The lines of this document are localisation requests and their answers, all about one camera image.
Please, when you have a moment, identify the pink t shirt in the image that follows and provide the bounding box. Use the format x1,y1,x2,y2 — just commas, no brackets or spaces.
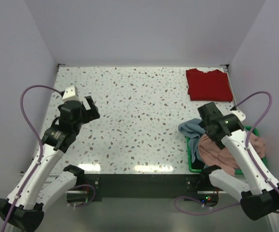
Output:
198,133,265,176

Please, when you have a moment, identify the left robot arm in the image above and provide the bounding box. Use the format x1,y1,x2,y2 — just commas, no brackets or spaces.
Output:
0,96,100,232

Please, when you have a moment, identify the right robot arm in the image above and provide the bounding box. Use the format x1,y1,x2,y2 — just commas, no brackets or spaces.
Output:
198,102,279,220

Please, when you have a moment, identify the blue grey t shirt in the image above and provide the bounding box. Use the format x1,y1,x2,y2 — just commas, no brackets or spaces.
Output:
178,118,205,162

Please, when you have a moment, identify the folded red t shirt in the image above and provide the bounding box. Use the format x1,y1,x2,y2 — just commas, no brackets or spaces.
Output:
186,69,233,102

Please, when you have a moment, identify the green plastic bin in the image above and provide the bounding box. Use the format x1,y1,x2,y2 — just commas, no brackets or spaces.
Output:
185,126,268,174

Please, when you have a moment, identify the black garment in bin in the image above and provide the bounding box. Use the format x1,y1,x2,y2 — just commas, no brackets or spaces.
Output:
192,158,205,170

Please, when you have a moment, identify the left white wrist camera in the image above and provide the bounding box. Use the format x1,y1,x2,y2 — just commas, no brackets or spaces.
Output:
62,86,80,102

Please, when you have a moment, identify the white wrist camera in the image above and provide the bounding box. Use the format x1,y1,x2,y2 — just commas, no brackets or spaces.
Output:
62,86,80,102
230,108,246,122

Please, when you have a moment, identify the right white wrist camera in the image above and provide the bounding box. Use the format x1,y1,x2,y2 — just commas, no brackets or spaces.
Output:
230,108,246,122

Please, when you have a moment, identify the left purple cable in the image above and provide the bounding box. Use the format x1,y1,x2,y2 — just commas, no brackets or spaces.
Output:
0,85,64,232

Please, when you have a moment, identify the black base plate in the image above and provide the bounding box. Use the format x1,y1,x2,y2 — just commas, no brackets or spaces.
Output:
67,174,220,206

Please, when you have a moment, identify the aluminium frame rail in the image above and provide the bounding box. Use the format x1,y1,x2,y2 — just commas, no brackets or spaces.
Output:
268,213,279,232

